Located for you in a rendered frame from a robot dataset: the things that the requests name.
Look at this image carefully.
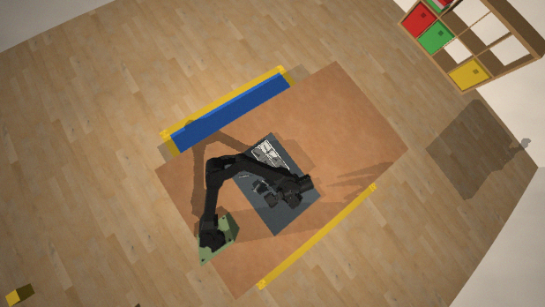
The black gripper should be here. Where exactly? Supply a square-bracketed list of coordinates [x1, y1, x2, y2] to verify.
[264, 174, 299, 208]

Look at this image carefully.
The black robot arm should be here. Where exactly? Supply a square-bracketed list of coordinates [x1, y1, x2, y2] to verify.
[198, 153, 314, 253]

